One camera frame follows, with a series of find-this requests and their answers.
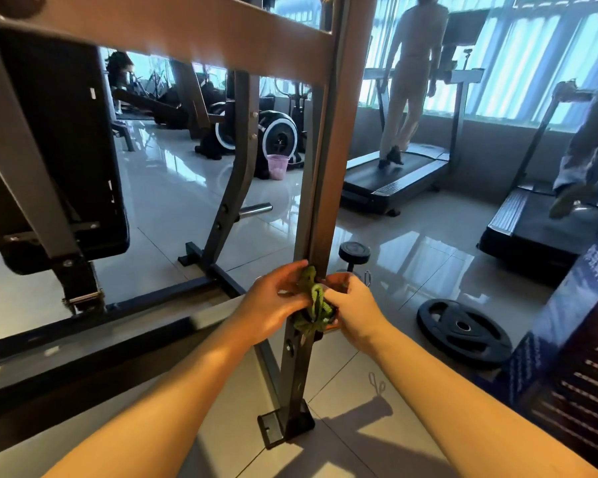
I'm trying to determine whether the person's left hand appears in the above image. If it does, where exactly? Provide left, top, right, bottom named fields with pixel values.
left=229, top=260, right=313, bottom=349

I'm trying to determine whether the person's right hand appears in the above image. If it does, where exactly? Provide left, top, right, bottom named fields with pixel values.
left=322, top=270, right=392, bottom=357

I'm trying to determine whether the green cleaning cloth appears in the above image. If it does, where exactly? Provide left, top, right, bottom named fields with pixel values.
left=292, top=264, right=338, bottom=345

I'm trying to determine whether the grey steel gym machine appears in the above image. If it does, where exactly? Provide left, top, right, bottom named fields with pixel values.
left=0, top=0, right=380, bottom=462

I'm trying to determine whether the person's right forearm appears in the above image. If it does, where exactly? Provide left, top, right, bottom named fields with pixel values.
left=369, top=328, right=598, bottom=478

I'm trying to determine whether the person's left forearm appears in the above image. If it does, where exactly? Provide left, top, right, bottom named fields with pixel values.
left=42, top=328, right=260, bottom=478

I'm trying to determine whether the large black dumbbell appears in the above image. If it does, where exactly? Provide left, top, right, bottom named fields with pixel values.
left=338, top=240, right=373, bottom=275

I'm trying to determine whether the chrome weight storage peg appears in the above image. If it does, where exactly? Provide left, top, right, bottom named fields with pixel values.
left=237, top=202, right=275, bottom=219

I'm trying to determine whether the large black weight plate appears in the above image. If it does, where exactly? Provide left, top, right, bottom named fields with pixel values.
left=417, top=298, right=514, bottom=369

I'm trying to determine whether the pink plastic bucket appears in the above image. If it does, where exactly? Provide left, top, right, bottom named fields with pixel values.
left=265, top=153, right=291, bottom=182

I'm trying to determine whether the black treadmill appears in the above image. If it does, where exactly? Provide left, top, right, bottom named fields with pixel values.
left=478, top=79, right=598, bottom=285
left=341, top=9, right=490, bottom=217

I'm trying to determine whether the dark blue stand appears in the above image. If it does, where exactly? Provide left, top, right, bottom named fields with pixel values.
left=478, top=208, right=598, bottom=478

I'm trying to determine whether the black padded bench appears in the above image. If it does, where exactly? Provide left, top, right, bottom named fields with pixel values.
left=0, top=29, right=131, bottom=277

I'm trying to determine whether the large bright window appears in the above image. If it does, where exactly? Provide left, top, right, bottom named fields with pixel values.
left=359, top=0, right=598, bottom=130

